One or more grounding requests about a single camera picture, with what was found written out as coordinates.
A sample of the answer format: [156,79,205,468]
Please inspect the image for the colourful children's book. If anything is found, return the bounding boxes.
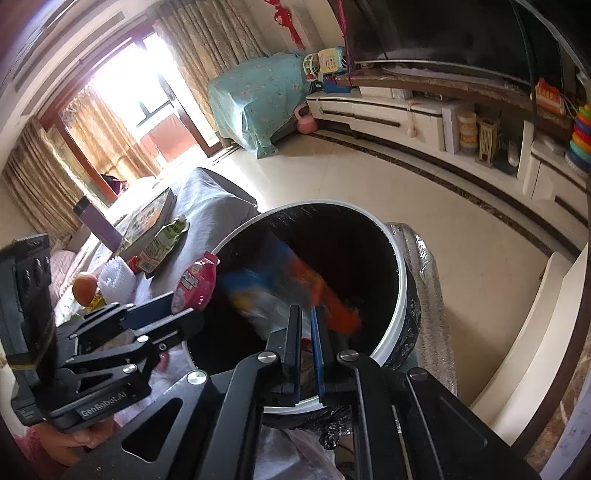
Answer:
[113,188,178,259]

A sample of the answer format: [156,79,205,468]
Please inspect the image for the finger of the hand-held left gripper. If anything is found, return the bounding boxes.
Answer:
[76,308,206,365]
[74,295,175,342]

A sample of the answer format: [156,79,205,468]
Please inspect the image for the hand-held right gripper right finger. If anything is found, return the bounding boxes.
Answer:
[310,305,542,480]

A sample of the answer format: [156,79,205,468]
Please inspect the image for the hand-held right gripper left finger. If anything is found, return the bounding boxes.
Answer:
[60,305,305,480]

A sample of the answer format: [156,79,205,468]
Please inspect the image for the blue plastic toy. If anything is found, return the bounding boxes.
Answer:
[321,74,352,95]

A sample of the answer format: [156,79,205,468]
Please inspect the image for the silver bubble foil sheet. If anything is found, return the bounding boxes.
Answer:
[385,222,458,398]

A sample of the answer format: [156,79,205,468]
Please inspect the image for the pink kettlebell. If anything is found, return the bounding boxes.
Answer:
[294,104,317,136]

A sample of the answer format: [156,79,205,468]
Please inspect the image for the sheer brown curtain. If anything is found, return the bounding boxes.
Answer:
[65,88,160,178]

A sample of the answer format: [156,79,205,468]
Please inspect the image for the red heart hanging decoration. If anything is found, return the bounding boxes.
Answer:
[270,0,308,49]

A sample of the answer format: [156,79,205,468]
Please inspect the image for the red toy piano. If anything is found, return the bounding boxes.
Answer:
[536,78,571,116]

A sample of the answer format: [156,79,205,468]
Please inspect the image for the wooden sliding door frame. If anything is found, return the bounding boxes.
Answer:
[39,18,222,185]

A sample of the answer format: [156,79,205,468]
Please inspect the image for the green hose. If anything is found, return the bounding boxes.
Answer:
[512,0,539,125]

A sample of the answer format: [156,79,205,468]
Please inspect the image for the green spout pouch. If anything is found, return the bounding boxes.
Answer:
[137,215,190,278]

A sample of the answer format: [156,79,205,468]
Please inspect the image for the teal covered furniture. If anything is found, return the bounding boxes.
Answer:
[208,52,319,160]

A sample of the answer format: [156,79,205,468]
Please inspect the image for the pink red snack packet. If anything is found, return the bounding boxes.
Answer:
[170,250,221,313]

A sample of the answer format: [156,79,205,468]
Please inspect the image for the rainbow stacking ring toy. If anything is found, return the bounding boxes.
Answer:
[566,104,591,174]

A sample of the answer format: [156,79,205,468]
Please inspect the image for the white round trash bin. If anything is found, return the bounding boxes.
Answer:
[185,199,423,432]

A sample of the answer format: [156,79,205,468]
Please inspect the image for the beige curtain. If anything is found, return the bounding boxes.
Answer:
[154,0,269,144]
[0,117,84,241]

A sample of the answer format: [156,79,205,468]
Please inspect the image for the white television cabinet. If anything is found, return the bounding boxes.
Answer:
[305,69,591,245]

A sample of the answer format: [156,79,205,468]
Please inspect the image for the blue yellow snack packet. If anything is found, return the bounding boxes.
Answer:
[217,233,305,330]

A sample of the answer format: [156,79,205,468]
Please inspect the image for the orange round fruit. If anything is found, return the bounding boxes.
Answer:
[73,272,100,306]

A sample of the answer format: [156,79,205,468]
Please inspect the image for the person's left hand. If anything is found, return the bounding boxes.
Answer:
[51,415,118,464]

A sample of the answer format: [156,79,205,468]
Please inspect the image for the black television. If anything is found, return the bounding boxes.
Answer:
[330,0,561,88]

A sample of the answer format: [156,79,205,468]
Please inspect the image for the purple thermos bottle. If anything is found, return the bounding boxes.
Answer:
[73,195,125,252]

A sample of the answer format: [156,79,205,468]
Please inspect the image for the person's left forearm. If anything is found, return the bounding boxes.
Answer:
[9,422,65,480]

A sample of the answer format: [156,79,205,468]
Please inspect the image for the orange hanging towel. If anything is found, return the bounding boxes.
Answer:
[141,113,197,160]

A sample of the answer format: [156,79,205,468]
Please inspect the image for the stacked yellow jars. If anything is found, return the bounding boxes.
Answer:
[457,110,477,155]

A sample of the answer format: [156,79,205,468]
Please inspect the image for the orange snack packet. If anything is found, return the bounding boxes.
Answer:
[293,256,363,334]

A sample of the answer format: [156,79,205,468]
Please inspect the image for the pink rod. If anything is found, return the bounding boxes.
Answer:
[335,0,358,90]

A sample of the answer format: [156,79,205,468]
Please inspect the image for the yellow teal toy phone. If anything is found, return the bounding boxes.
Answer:
[318,46,347,75]

